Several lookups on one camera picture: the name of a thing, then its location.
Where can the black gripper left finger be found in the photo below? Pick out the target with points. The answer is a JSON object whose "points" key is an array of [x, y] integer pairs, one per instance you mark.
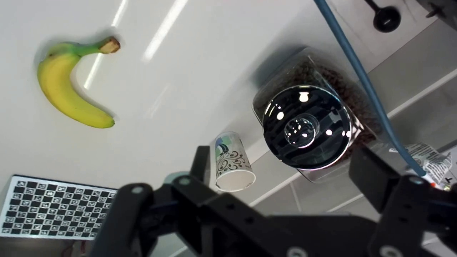
{"points": [[143, 214]]}

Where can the patterned paper cup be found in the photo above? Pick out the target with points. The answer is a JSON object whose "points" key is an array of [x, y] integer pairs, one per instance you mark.
{"points": [[232, 164]]}

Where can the checkerboard calibration board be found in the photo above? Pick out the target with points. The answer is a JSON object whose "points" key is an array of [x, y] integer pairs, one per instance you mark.
{"points": [[52, 209]]}

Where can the clear plastic bag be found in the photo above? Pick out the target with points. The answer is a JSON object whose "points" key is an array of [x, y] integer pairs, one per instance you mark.
{"points": [[436, 161]]}

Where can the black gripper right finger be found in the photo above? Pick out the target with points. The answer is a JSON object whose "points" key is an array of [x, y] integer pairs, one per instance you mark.
{"points": [[405, 209]]}

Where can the yellow banana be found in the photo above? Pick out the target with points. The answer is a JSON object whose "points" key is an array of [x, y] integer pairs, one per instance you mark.
{"points": [[62, 93]]}

